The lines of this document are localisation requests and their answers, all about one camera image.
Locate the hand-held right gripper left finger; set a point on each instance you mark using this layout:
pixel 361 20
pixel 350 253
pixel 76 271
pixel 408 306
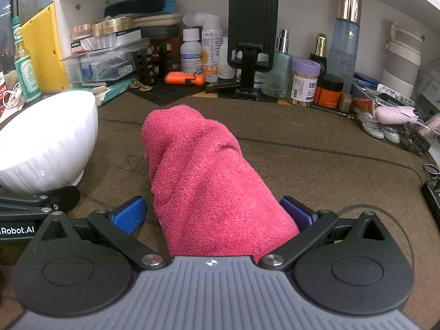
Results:
pixel 129 213

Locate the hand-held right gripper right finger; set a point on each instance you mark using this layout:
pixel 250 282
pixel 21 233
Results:
pixel 295 213

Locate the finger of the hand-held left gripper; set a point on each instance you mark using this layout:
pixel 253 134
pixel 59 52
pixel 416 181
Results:
pixel 65 197

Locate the white ribbed bowl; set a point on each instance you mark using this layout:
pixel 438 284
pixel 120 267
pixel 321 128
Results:
pixel 44 151

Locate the red terry towel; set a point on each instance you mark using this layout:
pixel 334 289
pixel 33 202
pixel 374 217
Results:
pixel 206 185

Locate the brown desk mat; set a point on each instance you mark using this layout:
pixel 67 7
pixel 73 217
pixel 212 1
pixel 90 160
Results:
pixel 309 165

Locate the teal book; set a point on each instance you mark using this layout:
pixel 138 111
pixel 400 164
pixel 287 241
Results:
pixel 117 89

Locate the small brown box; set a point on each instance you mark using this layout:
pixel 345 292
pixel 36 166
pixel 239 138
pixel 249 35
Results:
pixel 346 103

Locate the orange jar black lid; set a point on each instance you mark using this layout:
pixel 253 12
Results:
pixel 328 96

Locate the red label plastic bottle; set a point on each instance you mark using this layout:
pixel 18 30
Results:
pixel 2 89

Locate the black plastic tray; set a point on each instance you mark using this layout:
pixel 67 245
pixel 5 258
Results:
pixel 165 91

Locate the green glass bottle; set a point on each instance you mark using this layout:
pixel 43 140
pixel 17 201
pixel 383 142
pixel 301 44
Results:
pixel 29 75

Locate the toothpick jar purple lid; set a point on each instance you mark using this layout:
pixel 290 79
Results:
pixel 304 86

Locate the pink handheld device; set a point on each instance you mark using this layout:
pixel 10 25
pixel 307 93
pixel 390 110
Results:
pixel 392 115

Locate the black flat device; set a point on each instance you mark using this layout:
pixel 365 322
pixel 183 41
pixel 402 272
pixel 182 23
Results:
pixel 432 196

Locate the clear plastic storage box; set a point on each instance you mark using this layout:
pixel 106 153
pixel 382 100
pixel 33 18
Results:
pixel 103 63

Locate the teal glass bottle silver cap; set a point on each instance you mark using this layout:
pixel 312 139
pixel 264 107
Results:
pixel 276 72

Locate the orange tube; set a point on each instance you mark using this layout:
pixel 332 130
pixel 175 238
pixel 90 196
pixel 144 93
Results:
pixel 182 77

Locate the yellow plastic box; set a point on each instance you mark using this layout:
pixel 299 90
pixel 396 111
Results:
pixel 41 51

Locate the blue round tin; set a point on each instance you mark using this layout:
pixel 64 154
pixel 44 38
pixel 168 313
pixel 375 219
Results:
pixel 366 79

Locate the clear plastic packet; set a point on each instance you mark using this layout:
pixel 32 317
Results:
pixel 395 96

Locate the white striped box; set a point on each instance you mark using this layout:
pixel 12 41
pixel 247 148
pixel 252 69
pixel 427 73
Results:
pixel 103 43

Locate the small white dropper bottle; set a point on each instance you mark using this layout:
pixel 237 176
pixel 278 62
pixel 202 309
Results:
pixel 225 67

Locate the copper round tin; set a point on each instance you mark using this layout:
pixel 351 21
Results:
pixel 81 31

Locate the dark bottle gold cap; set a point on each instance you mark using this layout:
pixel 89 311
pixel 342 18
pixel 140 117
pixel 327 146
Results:
pixel 319 46

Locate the white medicine bottle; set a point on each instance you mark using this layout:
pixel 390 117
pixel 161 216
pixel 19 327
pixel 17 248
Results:
pixel 191 56

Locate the tall blue bottle gold cap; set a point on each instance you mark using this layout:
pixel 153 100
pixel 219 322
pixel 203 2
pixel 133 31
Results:
pixel 345 48

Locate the gold round tin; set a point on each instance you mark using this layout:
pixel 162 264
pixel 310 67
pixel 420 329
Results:
pixel 111 25

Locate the white spray can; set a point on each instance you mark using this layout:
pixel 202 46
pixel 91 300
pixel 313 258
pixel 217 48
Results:
pixel 211 51

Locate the white grey tumbler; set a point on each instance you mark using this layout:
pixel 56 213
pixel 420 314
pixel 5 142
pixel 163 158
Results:
pixel 400 58

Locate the white printed box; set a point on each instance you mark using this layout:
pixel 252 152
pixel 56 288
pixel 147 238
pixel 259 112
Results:
pixel 429 82

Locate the beige flat case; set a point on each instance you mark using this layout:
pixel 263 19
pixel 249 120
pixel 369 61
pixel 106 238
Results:
pixel 158 20

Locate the black phone stand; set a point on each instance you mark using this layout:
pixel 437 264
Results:
pixel 252 13

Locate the blue bristle brush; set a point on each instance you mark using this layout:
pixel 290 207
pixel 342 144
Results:
pixel 137 5

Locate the white shelf unit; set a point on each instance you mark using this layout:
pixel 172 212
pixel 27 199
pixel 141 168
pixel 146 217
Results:
pixel 309 7

